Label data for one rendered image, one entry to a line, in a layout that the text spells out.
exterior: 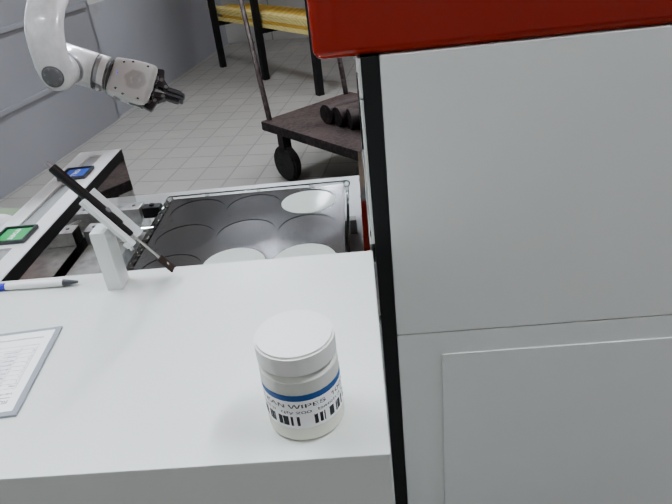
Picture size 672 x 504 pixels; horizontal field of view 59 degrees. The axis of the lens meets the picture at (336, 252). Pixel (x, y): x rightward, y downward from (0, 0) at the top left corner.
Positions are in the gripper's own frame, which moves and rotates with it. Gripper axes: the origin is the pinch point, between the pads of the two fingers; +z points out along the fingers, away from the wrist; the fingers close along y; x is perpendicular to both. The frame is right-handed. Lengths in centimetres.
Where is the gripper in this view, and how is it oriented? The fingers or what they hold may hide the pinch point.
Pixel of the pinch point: (175, 96)
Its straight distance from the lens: 153.9
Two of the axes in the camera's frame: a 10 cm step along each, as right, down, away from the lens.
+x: -2.3, 1.3, 9.7
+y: 2.4, -9.5, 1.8
